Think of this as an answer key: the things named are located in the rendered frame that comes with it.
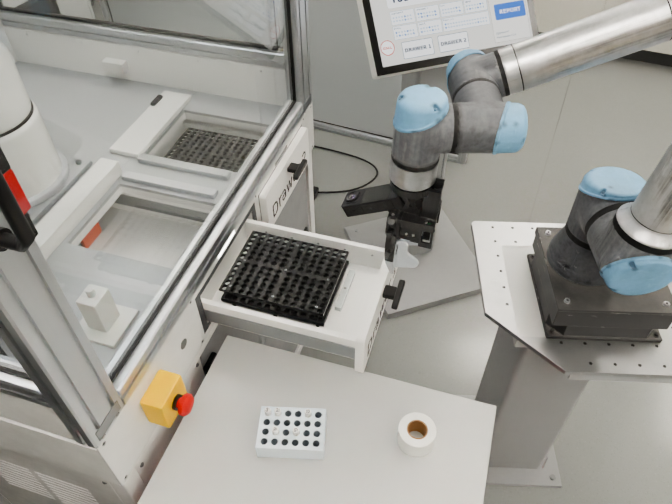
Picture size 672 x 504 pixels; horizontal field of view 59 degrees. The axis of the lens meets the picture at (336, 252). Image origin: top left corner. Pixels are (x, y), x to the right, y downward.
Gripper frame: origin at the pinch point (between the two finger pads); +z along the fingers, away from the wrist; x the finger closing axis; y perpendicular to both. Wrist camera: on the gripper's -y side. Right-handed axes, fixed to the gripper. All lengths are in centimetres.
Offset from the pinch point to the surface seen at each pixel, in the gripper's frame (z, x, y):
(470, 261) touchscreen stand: 96, 97, 16
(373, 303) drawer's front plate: 7.3, -5.4, -1.6
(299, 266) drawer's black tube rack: 10.2, 1.8, -19.4
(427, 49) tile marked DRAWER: 0, 82, -10
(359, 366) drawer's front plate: 15.7, -14.4, -1.6
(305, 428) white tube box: 20.4, -27.3, -8.1
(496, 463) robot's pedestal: 96, 14, 37
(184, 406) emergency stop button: 11.4, -33.9, -27.6
